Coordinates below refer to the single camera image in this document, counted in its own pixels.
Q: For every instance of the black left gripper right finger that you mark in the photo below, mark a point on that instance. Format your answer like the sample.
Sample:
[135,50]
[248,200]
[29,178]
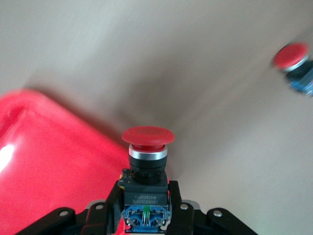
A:
[183,222]

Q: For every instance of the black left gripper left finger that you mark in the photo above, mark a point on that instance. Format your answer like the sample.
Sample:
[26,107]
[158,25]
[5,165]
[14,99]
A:
[97,220]

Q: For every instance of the black button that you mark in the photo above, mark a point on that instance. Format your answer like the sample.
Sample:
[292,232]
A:
[148,137]

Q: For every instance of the red mushroom push button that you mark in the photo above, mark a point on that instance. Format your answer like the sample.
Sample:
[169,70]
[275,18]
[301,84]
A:
[291,55]

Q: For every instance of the red plastic tray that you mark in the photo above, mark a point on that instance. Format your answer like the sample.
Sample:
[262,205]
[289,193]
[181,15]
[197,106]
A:
[49,159]

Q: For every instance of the brown table cover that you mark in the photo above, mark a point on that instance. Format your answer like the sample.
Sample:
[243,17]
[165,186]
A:
[195,73]

